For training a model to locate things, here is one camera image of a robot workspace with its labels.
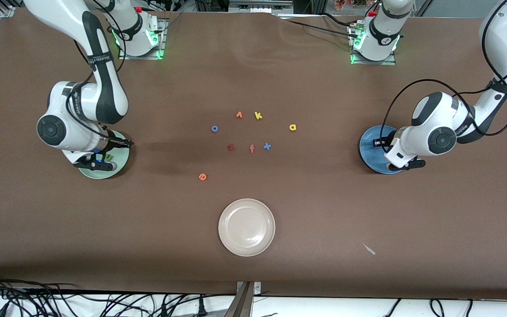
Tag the grey metal box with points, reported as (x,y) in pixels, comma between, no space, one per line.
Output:
(260,5)

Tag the blue plate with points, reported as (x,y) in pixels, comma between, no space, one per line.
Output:
(368,152)

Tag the metal edge bracket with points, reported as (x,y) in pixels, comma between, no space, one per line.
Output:
(257,288)

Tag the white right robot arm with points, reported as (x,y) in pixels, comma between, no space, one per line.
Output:
(73,132)

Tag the white paper scrap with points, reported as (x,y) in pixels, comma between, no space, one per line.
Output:
(369,249)

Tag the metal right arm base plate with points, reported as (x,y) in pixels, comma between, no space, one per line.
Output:
(163,35)

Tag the green plate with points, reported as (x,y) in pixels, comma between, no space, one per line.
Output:
(121,160)

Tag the blue foam letter x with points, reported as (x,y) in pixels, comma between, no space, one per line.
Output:
(267,146)

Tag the orange flower decoration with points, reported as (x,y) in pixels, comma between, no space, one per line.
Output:
(350,3)

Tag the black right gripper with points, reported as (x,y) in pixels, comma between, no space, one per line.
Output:
(110,147)

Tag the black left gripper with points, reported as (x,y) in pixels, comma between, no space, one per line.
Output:
(381,143)

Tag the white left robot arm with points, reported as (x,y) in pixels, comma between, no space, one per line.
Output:
(438,110)

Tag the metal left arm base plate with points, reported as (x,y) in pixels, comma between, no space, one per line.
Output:
(385,63)

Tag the beige plate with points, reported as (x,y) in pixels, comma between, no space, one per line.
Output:
(247,227)

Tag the brown paper table cover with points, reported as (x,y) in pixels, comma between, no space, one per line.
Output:
(324,211)

